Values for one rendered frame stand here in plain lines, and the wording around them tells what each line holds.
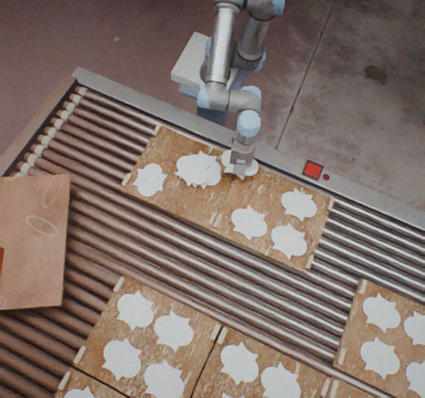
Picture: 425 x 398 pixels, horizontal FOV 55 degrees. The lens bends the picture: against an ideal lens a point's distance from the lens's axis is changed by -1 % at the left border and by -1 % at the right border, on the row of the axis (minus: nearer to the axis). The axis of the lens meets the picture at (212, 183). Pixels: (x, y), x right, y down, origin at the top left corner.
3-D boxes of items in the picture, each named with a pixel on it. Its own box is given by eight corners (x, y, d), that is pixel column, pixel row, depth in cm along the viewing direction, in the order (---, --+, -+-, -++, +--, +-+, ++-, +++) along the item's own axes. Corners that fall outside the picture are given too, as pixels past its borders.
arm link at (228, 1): (217, -39, 137) (196, 104, 136) (249, -34, 138) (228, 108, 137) (215, -22, 149) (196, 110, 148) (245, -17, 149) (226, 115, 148)
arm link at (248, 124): (262, 108, 136) (261, 130, 132) (257, 126, 146) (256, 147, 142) (239, 105, 136) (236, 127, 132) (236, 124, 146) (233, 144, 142)
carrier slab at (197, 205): (159, 126, 185) (159, 124, 184) (243, 161, 180) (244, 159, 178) (120, 190, 171) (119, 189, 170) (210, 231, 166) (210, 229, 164)
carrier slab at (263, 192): (244, 162, 180) (244, 160, 178) (333, 199, 174) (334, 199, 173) (210, 231, 166) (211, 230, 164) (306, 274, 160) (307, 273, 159)
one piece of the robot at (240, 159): (228, 157, 142) (224, 178, 157) (254, 161, 142) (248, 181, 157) (233, 128, 147) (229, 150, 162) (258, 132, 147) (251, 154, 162)
